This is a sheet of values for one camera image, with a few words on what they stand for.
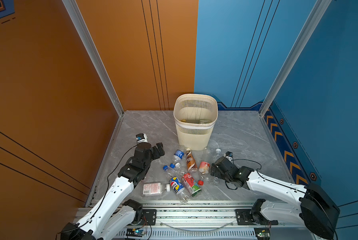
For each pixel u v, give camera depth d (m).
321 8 0.70
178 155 0.89
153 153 0.70
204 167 0.85
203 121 0.96
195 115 1.02
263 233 0.71
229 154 0.77
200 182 0.81
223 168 0.65
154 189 0.78
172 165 0.88
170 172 0.87
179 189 0.77
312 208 0.40
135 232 0.71
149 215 0.74
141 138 0.68
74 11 0.71
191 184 0.79
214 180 0.83
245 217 0.72
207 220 0.73
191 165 0.85
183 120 1.02
